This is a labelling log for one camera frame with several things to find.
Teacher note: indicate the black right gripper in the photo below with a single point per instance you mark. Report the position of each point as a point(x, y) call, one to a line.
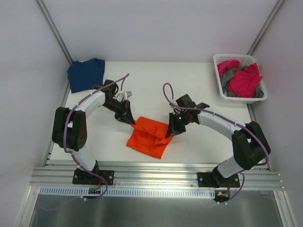
point(176, 123)

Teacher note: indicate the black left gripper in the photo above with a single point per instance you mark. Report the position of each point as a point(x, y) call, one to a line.
point(123, 110)

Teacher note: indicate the orange t shirt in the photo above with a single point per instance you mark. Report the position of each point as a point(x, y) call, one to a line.
point(149, 137)

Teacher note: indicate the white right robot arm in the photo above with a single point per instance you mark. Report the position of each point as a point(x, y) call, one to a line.
point(249, 144)

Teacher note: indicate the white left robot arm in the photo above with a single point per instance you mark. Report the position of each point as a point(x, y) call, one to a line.
point(70, 127)

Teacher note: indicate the blue folded t shirt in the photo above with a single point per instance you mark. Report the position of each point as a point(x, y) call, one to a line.
point(83, 76)

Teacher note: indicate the grey t shirt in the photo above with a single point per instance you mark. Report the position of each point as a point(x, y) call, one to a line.
point(227, 80)

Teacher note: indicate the pink t shirt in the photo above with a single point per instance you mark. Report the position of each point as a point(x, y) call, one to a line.
point(243, 80)

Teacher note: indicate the white plastic basket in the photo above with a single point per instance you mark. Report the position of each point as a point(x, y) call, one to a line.
point(239, 79)

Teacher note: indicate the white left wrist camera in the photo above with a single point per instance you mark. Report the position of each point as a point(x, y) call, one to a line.
point(126, 94)

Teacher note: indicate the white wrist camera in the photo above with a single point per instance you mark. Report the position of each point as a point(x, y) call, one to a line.
point(172, 103)
point(126, 94)

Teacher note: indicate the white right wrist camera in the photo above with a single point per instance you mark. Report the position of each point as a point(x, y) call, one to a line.
point(172, 103)

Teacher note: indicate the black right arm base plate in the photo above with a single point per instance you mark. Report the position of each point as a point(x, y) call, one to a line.
point(213, 180)

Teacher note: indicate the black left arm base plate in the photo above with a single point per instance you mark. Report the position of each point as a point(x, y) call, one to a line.
point(81, 177)

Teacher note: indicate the aluminium front mounting rail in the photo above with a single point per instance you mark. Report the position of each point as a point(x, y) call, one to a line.
point(154, 175)

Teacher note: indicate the white slotted cable duct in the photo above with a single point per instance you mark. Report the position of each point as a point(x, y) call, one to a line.
point(128, 192)

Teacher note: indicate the left corner aluminium post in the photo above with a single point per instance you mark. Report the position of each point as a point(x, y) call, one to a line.
point(50, 22)

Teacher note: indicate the corner aluminium post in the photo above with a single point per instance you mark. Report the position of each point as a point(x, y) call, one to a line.
point(269, 20)
point(50, 22)

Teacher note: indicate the right corner aluminium post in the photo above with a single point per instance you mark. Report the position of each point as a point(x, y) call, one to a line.
point(269, 20)

